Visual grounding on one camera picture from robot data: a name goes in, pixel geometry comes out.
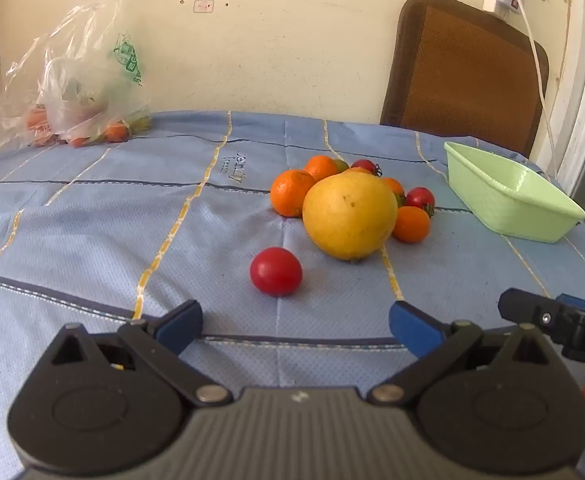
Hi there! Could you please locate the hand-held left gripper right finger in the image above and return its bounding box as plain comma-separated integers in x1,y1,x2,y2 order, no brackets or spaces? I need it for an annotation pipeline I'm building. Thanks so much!
367,300,564,406

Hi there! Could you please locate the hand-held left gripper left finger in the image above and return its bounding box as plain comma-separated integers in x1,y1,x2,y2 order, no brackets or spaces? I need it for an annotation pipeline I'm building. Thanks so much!
40,300,233,406

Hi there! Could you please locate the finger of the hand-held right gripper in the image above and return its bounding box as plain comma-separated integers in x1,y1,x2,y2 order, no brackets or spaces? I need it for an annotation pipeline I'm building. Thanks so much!
555,293,585,317
497,287,585,371

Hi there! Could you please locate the light green plastic basket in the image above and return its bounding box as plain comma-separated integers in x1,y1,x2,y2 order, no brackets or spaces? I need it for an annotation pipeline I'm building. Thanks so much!
444,141,585,244

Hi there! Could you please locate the large smooth red tomato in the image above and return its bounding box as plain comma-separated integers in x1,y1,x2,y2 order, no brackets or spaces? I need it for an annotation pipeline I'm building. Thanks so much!
250,246,303,297

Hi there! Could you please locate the large yellow grapefruit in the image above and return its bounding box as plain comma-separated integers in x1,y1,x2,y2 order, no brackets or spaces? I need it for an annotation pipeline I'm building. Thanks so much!
303,171,399,262

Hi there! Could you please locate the red tomato with stem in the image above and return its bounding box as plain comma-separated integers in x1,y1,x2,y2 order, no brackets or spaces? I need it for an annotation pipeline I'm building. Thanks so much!
405,186,436,218

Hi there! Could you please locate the blue striped tablecloth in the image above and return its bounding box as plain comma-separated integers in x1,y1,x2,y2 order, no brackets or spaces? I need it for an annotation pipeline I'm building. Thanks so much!
0,110,585,480

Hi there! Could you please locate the small red cherry tomato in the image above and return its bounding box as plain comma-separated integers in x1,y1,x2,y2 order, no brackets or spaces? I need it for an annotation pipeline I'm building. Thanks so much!
351,159,383,177

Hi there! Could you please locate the large orange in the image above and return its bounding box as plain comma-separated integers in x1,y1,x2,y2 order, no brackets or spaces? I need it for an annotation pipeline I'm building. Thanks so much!
270,169,317,218

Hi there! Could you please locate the orange fruit inside bag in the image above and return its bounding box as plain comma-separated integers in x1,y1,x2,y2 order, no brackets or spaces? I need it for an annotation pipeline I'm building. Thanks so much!
103,122,130,143

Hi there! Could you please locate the clear plastic bag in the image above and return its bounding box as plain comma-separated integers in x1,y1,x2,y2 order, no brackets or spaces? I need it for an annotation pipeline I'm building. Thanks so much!
0,0,153,153

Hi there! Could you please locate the white power cable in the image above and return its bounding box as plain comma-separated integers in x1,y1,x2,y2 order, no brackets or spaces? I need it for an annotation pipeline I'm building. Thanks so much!
507,0,558,178

